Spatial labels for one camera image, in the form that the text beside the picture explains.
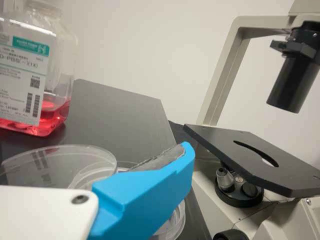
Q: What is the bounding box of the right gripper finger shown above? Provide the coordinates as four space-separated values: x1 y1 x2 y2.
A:
89 141 196 240

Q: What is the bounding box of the black platform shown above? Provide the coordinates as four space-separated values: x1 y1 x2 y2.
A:
0 78 180 191

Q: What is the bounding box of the petri dish lid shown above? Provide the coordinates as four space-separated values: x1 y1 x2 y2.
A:
0 143 118 191

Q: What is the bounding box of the petri dish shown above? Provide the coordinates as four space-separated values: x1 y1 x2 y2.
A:
66 160 187 240

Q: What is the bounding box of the red liquid bottle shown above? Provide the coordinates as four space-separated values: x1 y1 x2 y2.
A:
0 0 80 138

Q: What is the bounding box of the cream microscope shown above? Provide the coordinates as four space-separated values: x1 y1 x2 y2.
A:
183 0 320 240

